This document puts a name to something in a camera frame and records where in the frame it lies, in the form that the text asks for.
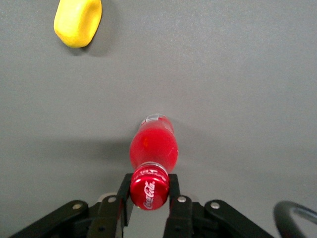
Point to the red coke bottle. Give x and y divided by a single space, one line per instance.
153 148

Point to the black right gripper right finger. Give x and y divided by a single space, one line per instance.
179 218

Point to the yellow oval toy block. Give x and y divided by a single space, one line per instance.
76 22

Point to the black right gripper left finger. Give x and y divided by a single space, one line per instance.
109 218

